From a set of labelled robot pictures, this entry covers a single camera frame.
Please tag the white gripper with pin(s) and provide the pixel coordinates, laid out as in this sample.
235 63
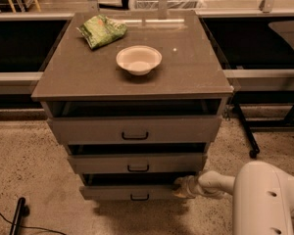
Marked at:
188 186

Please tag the grey bottom drawer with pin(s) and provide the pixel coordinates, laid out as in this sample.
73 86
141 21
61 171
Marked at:
130 186

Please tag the grey drawer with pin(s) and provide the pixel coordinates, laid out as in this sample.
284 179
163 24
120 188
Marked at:
138 158
130 186
135 121

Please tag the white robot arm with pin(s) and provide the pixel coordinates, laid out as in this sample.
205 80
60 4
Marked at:
263 194

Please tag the grey middle drawer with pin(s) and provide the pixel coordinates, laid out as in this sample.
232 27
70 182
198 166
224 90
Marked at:
138 158

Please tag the grey drawer cabinet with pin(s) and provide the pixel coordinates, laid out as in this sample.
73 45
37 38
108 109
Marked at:
189 68

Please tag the grey top drawer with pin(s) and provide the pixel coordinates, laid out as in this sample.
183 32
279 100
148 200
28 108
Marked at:
135 121

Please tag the black table leg with caster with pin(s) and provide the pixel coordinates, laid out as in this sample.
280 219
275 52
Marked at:
253 144

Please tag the white bowl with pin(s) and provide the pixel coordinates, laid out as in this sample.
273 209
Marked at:
139 59

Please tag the black stand leg left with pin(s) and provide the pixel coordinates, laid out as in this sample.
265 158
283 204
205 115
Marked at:
21 211

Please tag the green chip bag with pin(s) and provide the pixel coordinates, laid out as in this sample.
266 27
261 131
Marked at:
100 31

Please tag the wire mesh basket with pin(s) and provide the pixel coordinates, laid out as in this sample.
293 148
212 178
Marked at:
171 4

